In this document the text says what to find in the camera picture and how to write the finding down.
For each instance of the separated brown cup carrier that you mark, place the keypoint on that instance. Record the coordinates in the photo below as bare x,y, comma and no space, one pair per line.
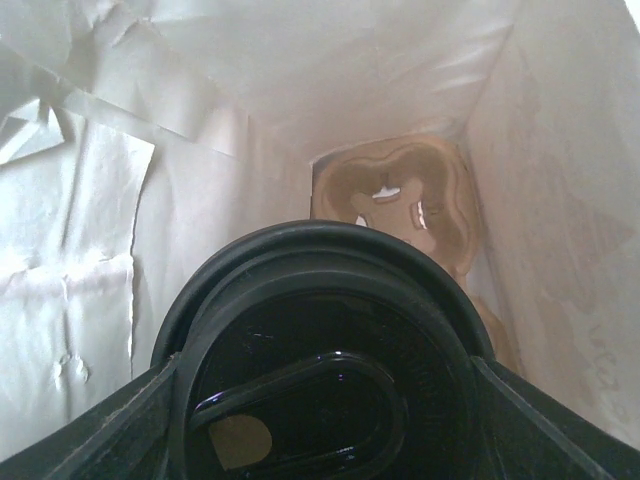
416,195

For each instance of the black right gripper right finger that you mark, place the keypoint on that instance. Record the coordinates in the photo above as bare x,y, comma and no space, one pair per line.
526,434

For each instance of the black paper coffee cup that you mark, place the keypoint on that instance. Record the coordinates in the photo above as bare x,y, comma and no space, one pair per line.
323,350

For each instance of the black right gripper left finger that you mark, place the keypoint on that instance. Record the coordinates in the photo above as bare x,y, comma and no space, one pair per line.
122,437

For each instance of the printed white paper bag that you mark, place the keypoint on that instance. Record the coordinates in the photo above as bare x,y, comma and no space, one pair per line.
140,137

